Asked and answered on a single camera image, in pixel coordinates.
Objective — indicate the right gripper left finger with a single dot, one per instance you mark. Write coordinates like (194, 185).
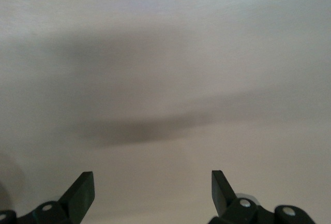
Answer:
(80, 198)

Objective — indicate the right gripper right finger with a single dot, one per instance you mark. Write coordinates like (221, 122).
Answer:
(219, 195)

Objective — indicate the brown table cover sheet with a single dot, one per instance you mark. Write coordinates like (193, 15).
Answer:
(165, 53)

